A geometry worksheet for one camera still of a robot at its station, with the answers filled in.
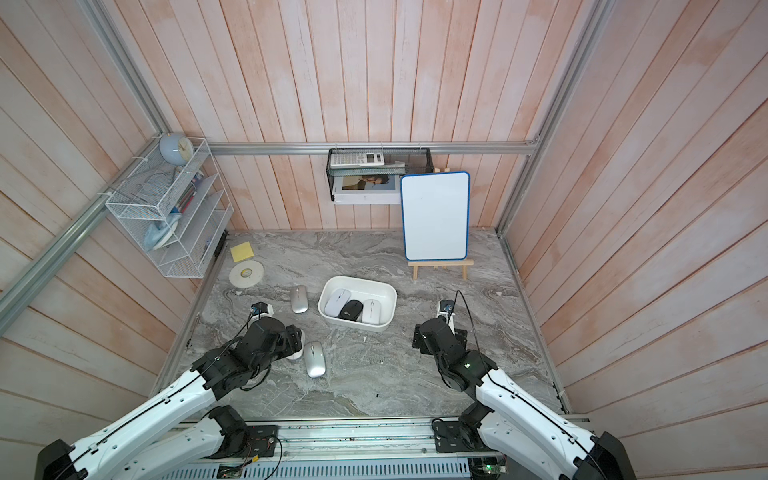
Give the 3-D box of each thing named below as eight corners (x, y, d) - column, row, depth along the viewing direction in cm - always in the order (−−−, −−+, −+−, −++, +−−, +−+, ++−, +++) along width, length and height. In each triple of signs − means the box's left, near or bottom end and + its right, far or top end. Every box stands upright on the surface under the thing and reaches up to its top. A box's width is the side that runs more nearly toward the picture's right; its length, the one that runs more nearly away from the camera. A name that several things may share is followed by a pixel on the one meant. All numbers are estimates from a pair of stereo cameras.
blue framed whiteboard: (399, 274, 109) (406, 199, 81) (397, 248, 117) (403, 172, 89) (457, 274, 109) (484, 199, 81) (451, 248, 117) (474, 172, 89)
